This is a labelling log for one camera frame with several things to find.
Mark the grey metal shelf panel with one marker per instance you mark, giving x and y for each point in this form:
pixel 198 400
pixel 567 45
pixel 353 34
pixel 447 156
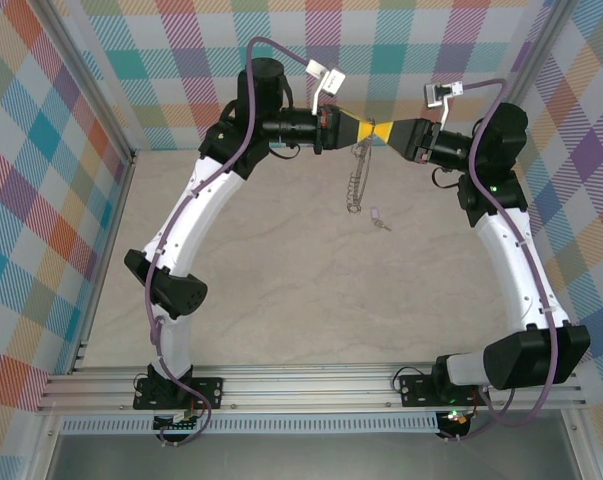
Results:
pixel 306 460

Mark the aluminium side floor rail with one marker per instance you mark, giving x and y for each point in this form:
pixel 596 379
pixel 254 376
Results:
pixel 117 210

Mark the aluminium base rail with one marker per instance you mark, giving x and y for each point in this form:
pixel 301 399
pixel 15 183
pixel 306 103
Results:
pixel 306 390

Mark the short aluminium frame post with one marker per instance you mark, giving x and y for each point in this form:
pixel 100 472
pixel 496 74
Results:
pixel 43 450
pixel 576 445

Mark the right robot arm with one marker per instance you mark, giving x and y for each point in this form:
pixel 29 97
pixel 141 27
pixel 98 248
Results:
pixel 511 260

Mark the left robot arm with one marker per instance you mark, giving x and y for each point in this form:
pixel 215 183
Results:
pixel 191 225

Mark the small black controller board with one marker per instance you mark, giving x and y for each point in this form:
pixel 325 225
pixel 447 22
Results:
pixel 456 422
pixel 176 425

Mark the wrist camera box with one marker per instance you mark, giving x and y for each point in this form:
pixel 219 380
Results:
pixel 333 82
pixel 438 95

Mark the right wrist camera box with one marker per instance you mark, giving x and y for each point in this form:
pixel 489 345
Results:
pixel 438 95

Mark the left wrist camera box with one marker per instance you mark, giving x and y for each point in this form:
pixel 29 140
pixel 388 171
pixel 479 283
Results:
pixel 333 82

